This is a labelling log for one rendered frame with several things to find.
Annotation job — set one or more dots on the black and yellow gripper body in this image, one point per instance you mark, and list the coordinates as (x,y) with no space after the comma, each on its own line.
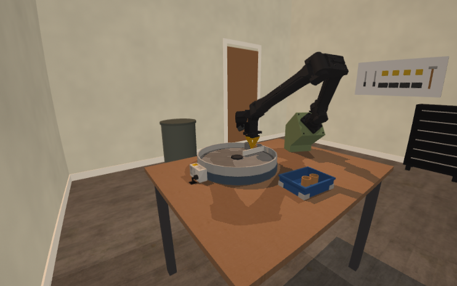
(253,130)

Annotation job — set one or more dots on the blue crate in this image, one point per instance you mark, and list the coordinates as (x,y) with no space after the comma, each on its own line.
(291,181)

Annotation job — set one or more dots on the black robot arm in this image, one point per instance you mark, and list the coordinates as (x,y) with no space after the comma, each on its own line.
(318,67)

